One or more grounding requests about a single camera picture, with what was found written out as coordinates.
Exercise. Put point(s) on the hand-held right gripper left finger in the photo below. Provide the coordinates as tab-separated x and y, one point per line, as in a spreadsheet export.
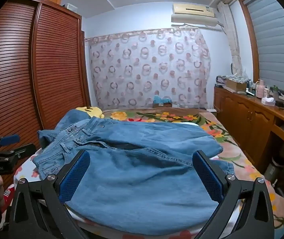
74	176

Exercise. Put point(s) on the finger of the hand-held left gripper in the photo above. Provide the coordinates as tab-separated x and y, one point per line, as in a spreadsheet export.
19	150
9	139

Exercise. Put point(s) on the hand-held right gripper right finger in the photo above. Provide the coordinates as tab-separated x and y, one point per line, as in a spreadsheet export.
206	176

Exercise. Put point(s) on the blue denim pants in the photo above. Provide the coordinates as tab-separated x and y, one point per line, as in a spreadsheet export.
137	174

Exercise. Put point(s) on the white strawberry print sheet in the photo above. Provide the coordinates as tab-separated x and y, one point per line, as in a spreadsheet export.
29	164

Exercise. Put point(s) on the yellow plush toy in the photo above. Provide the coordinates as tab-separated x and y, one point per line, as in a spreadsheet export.
92	110

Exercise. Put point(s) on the dark green cylinder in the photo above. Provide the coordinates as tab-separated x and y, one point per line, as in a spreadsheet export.
275	170

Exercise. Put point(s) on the floral blanket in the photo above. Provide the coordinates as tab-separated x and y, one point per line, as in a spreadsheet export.
171	117

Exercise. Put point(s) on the wooden sideboard cabinet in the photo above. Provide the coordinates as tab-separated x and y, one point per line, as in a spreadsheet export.
244	112

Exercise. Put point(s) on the wooden slatted wardrobe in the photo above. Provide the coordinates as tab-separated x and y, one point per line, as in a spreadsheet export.
57	67

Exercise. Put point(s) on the blue cloth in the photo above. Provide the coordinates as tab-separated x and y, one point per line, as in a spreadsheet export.
160	99

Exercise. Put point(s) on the white tissue box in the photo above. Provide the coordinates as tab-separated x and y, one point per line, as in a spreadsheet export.
268	101

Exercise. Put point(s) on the patterned storage box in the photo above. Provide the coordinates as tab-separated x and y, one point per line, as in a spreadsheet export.
236	83

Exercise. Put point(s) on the pink thermos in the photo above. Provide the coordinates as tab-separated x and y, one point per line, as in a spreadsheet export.
260	89

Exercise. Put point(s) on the sheer circle pattern curtain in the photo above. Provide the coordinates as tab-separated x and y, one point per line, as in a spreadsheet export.
144	67

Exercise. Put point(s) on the beige lace curtain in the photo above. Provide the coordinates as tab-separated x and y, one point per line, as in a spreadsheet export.
231	42

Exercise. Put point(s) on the clear storage box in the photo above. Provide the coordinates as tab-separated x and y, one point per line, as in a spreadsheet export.
70	7

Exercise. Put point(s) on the grey window blind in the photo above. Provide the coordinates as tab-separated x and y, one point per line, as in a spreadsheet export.
274	42

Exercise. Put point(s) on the wooden window frame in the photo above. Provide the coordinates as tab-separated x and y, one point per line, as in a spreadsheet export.
250	34

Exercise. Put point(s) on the wall air conditioner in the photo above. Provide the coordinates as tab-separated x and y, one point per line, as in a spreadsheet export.
194	10

